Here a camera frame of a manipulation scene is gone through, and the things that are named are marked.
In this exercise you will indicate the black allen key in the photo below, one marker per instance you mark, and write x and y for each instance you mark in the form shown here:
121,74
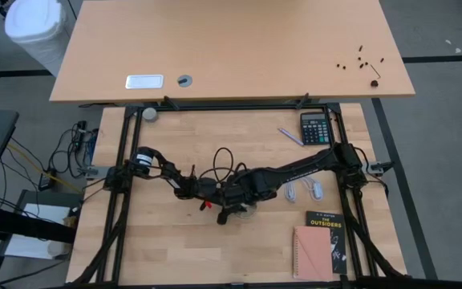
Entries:
375,71

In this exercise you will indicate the black frame clamp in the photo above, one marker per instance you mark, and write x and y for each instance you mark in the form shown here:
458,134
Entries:
302,101
171,103

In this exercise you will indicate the brass lamp base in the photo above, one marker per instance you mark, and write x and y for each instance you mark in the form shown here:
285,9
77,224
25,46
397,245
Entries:
249,212

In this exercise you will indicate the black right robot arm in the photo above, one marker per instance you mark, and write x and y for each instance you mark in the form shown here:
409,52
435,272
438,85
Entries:
295,172

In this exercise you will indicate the black calculator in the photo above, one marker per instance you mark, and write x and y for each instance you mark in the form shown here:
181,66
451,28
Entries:
315,128

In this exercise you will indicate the grey round puck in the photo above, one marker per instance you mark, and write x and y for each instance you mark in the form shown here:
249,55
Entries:
149,114

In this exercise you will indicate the white trash bin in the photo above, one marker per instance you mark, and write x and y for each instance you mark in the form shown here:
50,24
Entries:
34,24

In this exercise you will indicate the white paper sheet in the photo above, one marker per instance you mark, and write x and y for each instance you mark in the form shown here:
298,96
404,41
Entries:
34,247

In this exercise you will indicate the black Outsiders book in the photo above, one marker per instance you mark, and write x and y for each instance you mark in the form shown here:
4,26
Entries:
325,221

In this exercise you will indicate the black aluminium frame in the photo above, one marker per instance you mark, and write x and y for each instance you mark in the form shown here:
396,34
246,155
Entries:
231,107

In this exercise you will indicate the black power adapter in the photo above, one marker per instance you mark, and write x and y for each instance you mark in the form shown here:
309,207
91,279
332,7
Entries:
45,181

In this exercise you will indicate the red tape piece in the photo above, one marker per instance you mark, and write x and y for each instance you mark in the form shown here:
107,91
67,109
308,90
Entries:
205,205

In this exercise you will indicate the black metal crossbar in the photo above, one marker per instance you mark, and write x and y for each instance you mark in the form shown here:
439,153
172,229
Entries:
14,222

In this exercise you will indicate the black round knob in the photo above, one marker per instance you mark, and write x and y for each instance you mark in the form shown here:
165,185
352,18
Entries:
374,83

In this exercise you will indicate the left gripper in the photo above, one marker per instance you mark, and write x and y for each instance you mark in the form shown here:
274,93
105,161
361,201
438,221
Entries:
207,187

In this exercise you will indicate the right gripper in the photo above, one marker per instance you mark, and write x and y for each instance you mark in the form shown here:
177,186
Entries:
243,188

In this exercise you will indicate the purple pen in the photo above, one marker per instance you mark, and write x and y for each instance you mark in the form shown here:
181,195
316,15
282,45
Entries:
291,137

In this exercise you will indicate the pink spiral notebook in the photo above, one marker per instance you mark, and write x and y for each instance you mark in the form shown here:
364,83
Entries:
313,253

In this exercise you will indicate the light wooden desk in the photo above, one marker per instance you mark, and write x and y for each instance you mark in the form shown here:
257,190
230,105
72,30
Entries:
231,40

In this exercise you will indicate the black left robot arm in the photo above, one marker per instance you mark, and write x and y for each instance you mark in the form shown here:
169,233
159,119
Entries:
163,168

